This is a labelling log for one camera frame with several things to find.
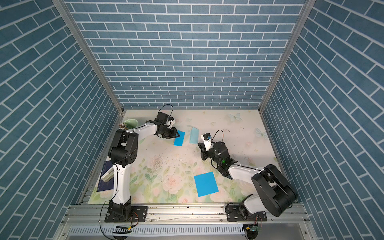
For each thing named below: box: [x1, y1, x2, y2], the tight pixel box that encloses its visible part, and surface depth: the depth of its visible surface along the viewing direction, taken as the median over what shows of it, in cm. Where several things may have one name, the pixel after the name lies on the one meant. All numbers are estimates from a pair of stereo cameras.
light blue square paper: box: [189, 126, 200, 144], surface depth 104 cm
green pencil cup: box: [123, 118, 139, 129], surface depth 98 cm
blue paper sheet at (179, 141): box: [173, 130, 186, 147], surface depth 106 cm
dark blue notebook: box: [97, 160, 114, 192], surface depth 84 cm
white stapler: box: [100, 166, 114, 183], surface depth 85 cm
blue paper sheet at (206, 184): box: [194, 171, 220, 198], surface depth 86 cm
